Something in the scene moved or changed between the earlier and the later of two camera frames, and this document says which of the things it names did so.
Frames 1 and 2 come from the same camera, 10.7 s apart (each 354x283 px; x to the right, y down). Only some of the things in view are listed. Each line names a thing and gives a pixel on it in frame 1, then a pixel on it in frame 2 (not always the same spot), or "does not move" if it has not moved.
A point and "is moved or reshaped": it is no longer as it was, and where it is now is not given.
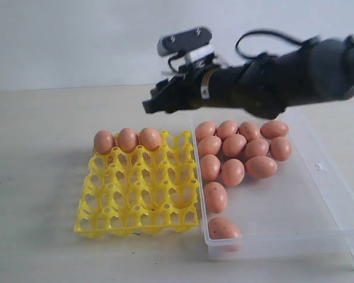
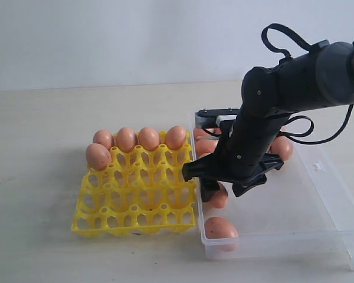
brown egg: x=280 y=148 does not move
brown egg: x=232 y=172 is moved or reshaped
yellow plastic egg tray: x=141 y=191 does not move
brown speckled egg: x=220 y=228 to x=176 y=137
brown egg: x=104 y=142 does not move
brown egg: x=150 y=138 does not move
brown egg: x=261 y=167 is moved or reshaped
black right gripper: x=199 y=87 to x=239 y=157
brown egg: x=128 y=140 does not move
